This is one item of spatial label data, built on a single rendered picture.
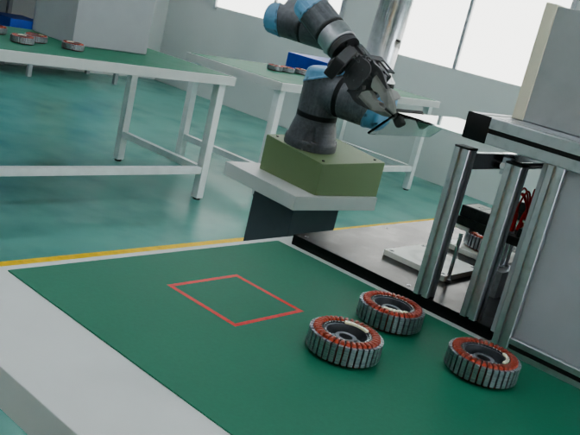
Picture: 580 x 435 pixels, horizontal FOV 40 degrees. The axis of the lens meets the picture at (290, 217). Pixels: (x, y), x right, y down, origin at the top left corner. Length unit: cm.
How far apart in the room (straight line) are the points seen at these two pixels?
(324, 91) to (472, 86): 488
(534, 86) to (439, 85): 569
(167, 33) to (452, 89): 382
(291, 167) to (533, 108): 91
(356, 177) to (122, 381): 135
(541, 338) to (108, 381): 72
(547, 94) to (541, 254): 29
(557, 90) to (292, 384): 71
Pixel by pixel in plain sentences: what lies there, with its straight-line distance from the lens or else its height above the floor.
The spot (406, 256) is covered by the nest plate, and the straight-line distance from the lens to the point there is 165.
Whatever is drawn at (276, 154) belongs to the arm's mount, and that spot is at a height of 81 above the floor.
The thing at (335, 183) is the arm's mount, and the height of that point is 78.
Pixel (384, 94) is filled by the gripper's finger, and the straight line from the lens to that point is 166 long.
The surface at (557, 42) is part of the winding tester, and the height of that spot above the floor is 126.
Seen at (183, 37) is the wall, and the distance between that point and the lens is 935.
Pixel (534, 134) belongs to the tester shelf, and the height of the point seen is 111.
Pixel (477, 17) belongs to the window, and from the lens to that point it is 705.
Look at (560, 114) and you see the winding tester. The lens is 145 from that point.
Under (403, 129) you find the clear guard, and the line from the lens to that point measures 168.
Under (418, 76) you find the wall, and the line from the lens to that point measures 727.
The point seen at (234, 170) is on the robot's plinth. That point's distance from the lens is 227.
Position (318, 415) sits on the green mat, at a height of 75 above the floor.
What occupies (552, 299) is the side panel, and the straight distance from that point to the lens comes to 136.
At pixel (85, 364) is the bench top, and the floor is 75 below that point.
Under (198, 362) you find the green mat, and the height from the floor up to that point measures 75.
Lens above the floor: 122
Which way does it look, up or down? 15 degrees down
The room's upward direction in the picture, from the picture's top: 13 degrees clockwise
